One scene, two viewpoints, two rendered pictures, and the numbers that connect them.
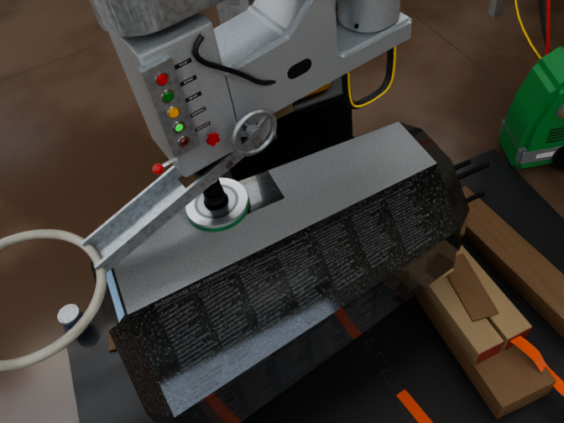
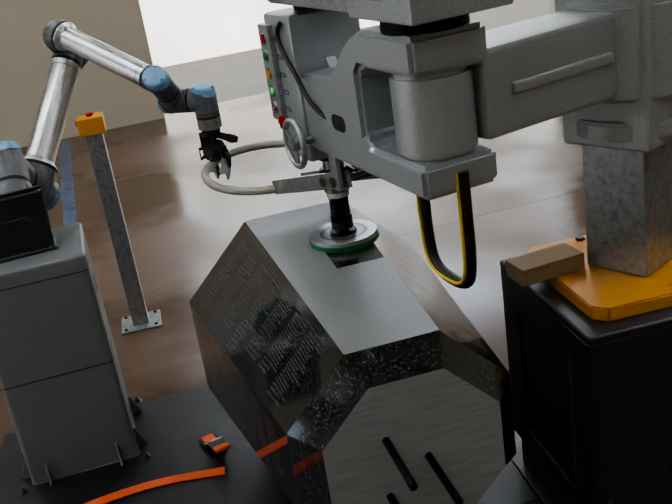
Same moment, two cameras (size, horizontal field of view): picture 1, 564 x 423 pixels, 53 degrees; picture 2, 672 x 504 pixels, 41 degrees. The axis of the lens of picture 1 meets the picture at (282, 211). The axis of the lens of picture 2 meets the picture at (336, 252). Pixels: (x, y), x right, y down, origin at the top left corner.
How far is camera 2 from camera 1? 2.88 m
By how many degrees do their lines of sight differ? 76
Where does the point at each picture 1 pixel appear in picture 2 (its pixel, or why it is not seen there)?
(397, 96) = not seen: outside the picture
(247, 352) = (215, 314)
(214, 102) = (292, 93)
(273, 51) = (321, 83)
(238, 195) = (344, 240)
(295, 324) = (227, 334)
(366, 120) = not seen: outside the picture
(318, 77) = (352, 150)
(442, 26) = not seen: outside the picture
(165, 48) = (270, 18)
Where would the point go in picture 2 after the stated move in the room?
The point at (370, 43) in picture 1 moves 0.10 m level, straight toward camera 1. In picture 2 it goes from (389, 159) to (349, 161)
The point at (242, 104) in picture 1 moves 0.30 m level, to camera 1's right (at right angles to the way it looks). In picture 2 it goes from (310, 118) to (306, 146)
